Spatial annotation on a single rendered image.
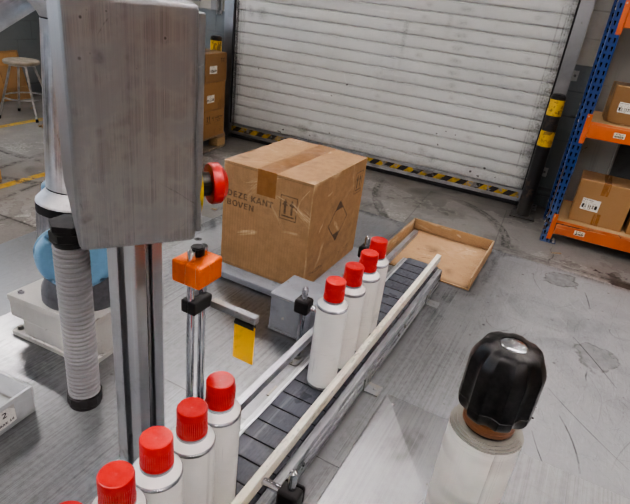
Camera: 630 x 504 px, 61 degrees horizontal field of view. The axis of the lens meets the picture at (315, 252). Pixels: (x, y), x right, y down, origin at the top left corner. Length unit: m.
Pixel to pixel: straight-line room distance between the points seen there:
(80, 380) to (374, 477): 0.44
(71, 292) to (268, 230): 0.77
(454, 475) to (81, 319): 0.45
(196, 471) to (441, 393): 0.58
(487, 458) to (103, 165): 0.49
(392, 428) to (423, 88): 4.27
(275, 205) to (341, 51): 4.04
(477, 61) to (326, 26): 1.39
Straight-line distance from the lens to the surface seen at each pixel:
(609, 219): 4.40
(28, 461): 0.94
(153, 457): 0.57
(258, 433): 0.86
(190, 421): 0.59
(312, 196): 1.16
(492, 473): 0.68
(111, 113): 0.43
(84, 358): 0.58
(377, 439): 0.88
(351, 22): 5.15
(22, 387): 1.00
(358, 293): 0.91
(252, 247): 1.29
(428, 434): 0.92
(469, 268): 1.58
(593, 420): 1.17
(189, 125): 0.44
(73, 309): 0.55
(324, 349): 0.89
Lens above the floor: 1.49
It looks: 26 degrees down
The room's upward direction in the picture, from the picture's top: 7 degrees clockwise
